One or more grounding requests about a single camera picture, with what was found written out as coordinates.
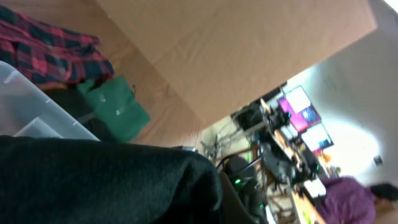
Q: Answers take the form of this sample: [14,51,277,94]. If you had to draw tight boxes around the computer monitors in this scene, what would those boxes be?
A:
[278,86,334,152]

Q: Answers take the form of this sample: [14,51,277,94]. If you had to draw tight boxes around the clear plastic storage bin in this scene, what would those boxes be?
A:
[1,62,98,141]

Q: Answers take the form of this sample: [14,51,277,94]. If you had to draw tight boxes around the red plaid flannel garment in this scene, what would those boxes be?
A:
[1,6,115,84]

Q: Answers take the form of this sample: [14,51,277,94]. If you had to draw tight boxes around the person in purple shirt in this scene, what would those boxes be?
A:
[316,177,397,224]

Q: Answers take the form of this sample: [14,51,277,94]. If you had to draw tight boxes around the green garment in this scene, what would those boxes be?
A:
[77,75,150,142]

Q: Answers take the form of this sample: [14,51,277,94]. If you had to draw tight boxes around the large black garment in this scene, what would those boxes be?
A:
[1,136,223,223]

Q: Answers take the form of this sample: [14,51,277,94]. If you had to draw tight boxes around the cluttered background desk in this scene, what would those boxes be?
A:
[200,99,325,223]

